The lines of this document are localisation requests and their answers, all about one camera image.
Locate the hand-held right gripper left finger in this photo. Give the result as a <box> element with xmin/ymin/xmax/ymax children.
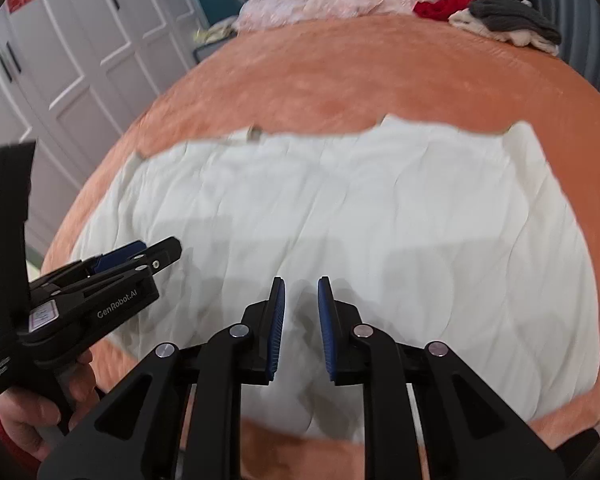
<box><xmin>37</xmin><ymin>276</ymin><xmax>287</xmax><ymax>480</ymax></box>

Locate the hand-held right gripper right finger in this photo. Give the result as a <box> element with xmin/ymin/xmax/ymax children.
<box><xmin>317</xmin><ymin>276</ymin><xmax>566</xmax><ymax>480</ymax></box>

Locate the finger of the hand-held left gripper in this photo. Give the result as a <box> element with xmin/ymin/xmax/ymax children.
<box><xmin>55</xmin><ymin>236</ymin><xmax>183</xmax><ymax>297</ymax></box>
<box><xmin>45</xmin><ymin>241</ymin><xmax>148</xmax><ymax>288</ymax></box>

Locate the white quilted jacket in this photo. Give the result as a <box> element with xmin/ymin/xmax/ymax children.
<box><xmin>70</xmin><ymin>114</ymin><xmax>600</xmax><ymax>443</ymax></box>

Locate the person's left forearm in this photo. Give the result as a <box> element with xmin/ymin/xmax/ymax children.
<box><xmin>0</xmin><ymin>407</ymin><xmax>38</xmax><ymax>473</ymax></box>

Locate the person's left hand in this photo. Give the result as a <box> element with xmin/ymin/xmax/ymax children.
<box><xmin>0</xmin><ymin>350</ymin><xmax>96</xmax><ymax>462</ymax></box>

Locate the white wardrobe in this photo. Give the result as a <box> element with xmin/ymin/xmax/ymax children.
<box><xmin>0</xmin><ymin>0</ymin><xmax>211</xmax><ymax>261</ymax></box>

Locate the grey nightstand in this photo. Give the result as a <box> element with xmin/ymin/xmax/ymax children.
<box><xmin>195</xmin><ymin>35</ymin><xmax>231</xmax><ymax>63</ymax></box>

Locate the yellow cloth pile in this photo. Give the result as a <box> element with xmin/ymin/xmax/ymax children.
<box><xmin>194</xmin><ymin>16</ymin><xmax>241</xmax><ymax>43</ymax></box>

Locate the orange plush blanket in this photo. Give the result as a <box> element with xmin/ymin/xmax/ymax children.
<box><xmin>40</xmin><ymin>12</ymin><xmax>600</xmax><ymax>480</ymax></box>

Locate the pink floral quilt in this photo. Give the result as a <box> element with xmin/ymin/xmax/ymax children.
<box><xmin>235</xmin><ymin>0</ymin><xmax>443</xmax><ymax>31</ymax></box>

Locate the cream garment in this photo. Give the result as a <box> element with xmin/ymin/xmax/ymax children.
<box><xmin>448</xmin><ymin>10</ymin><xmax>561</xmax><ymax>56</ymax></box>

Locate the grey knit sweater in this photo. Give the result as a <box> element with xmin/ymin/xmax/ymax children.
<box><xmin>467</xmin><ymin>0</ymin><xmax>562</xmax><ymax>46</ymax></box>

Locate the grey curtain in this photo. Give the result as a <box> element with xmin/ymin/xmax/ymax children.
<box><xmin>522</xmin><ymin>0</ymin><xmax>600</xmax><ymax>111</ymax></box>

